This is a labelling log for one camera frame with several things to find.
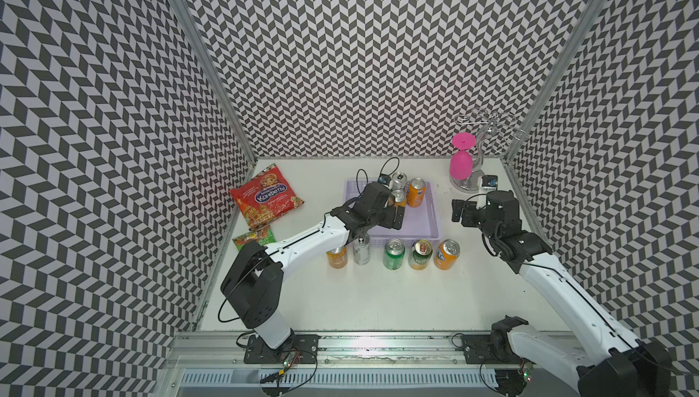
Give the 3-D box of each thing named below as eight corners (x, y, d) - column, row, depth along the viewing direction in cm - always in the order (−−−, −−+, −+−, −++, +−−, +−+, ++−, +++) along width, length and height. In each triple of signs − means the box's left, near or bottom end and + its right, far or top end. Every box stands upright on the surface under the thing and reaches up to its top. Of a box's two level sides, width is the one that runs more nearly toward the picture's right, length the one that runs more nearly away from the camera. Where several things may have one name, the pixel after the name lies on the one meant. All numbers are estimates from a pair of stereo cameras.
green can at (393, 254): (383, 269, 89) (385, 257, 81) (383, 251, 93) (384, 238, 85) (402, 269, 89) (406, 257, 81) (400, 251, 93) (404, 238, 85)
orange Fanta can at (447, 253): (435, 270, 90) (442, 256, 81) (432, 254, 93) (439, 239, 84) (452, 270, 90) (462, 256, 81) (449, 254, 93) (458, 239, 84)
